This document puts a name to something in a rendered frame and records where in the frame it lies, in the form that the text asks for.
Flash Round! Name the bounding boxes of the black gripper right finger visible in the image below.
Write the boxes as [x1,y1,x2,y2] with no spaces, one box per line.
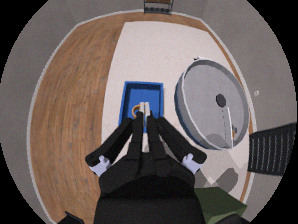
[145,102,207,179]

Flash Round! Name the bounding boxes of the blue shallow tray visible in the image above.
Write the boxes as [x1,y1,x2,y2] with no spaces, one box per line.
[118,81,163,125]

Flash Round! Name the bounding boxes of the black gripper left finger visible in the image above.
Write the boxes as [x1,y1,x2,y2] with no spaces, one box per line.
[85,102,144,180]

